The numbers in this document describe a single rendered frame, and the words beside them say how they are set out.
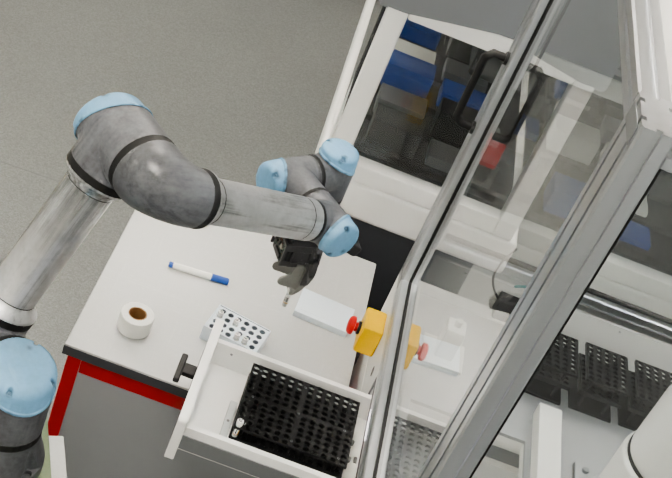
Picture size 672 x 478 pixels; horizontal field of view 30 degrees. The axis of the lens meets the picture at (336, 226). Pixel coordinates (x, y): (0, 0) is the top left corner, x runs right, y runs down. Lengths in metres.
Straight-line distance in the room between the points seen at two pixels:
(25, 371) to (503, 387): 0.82
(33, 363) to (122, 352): 0.54
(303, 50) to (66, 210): 3.40
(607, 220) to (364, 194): 1.67
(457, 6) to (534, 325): 1.38
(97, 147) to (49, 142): 2.39
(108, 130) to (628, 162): 0.89
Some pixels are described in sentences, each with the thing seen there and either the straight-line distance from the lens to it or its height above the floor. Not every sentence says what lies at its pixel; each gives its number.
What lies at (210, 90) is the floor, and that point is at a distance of 4.85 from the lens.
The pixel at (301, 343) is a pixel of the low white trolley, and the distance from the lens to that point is 2.74.
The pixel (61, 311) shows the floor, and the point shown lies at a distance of 3.74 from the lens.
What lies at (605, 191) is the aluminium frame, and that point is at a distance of 1.38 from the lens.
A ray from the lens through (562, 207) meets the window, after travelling 1.60.
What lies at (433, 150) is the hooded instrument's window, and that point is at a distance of 2.96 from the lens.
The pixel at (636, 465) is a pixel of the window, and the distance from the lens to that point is 1.66.
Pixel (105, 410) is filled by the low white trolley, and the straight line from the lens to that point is 2.68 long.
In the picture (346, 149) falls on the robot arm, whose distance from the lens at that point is 2.30.
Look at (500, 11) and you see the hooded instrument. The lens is 2.76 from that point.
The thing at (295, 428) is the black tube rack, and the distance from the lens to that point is 2.37.
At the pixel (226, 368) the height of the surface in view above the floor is 0.84.
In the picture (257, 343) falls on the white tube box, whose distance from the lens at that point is 2.66.
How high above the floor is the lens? 2.56
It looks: 36 degrees down
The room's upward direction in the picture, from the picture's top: 24 degrees clockwise
